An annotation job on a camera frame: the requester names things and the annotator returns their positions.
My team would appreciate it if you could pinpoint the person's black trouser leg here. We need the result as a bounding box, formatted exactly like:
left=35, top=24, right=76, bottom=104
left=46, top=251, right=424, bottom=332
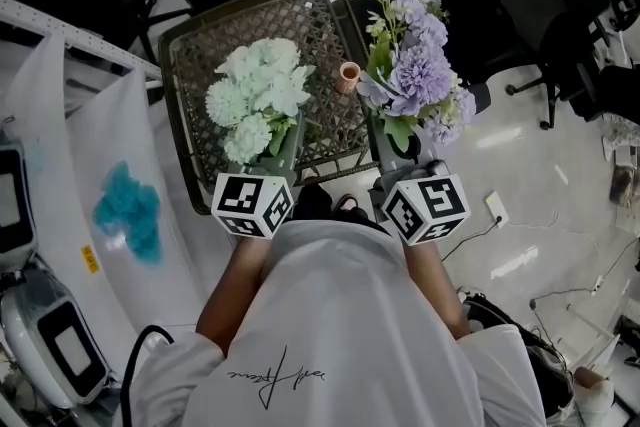
left=292, top=182, right=335, bottom=222

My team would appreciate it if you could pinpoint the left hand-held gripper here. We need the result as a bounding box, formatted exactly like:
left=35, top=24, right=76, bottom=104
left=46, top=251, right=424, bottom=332
left=210, top=110, right=307, bottom=240

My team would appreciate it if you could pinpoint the white power strip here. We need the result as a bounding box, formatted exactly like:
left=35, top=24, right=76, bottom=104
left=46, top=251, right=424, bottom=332
left=483, top=189, right=511, bottom=229

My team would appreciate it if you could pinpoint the thick black cable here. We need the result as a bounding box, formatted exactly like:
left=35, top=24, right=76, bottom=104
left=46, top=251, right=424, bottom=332
left=118, top=323, right=176, bottom=427

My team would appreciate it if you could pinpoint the person's black shoe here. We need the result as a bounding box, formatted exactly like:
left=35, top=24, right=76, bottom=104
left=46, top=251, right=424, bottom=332
left=333, top=194, right=374, bottom=224

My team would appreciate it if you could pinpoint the thin black floor cable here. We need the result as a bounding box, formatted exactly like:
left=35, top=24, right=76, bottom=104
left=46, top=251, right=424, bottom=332
left=439, top=214, right=504, bottom=262

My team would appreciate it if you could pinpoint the translucent white plastic bag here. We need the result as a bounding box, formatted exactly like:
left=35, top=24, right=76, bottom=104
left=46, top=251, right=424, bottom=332
left=0, top=30, right=236, bottom=381

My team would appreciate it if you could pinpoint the purple flowers bunch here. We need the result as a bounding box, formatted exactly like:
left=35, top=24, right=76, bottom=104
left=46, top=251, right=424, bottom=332
left=356, top=0, right=479, bottom=155

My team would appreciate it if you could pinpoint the person's white t-shirt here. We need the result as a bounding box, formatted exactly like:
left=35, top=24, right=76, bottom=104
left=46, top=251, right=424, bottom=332
left=128, top=218, right=547, bottom=427

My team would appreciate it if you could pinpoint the black high-back office chair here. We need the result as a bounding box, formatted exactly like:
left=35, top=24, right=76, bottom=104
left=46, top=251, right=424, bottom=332
left=430, top=0, right=614, bottom=131

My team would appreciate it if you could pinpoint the white perforated metal rail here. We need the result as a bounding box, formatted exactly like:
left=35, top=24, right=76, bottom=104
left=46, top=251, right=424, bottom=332
left=0, top=0, right=164, bottom=81

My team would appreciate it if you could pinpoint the pale green flowers bunch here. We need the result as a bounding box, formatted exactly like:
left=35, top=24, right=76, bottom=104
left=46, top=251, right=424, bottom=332
left=204, top=37, right=317, bottom=165

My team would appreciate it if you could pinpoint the person's left forearm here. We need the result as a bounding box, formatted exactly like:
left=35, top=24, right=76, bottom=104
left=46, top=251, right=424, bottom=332
left=194, top=232, right=281, bottom=358

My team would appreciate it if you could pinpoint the black backpack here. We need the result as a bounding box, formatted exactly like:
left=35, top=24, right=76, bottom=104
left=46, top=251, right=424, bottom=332
left=457, top=287, right=576, bottom=419

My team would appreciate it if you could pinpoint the yellow label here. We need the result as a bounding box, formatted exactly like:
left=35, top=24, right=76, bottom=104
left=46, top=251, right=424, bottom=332
left=79, top=244, right=100, bottom=274

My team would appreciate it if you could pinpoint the person's right forearm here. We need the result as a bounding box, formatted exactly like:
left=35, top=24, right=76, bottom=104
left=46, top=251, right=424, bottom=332
left=401, top=238, right=472, bottom=342

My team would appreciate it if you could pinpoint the small pink vase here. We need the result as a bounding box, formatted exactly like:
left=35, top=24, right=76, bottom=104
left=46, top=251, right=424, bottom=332
left=335, top=61, right=362, bottom=95

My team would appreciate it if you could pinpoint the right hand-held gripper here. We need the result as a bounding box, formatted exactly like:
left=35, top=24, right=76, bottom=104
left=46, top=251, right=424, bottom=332
left=367, top=110, right=472, bottom=247

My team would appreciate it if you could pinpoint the teal flower bunch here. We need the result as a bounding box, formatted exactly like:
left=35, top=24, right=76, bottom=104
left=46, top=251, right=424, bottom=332
left=91, top=159, right=164, bottom=266

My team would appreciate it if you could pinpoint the brown wicker table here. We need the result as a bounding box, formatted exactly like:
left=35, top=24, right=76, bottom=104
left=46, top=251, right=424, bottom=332
left=158, top=0, right=382, bottom=216

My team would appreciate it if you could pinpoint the white device with black screen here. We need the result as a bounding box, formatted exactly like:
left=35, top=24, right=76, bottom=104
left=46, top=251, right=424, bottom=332
left=0, top=134, right=39, bottom=269
left=0, top=259, right=111, bottom=411

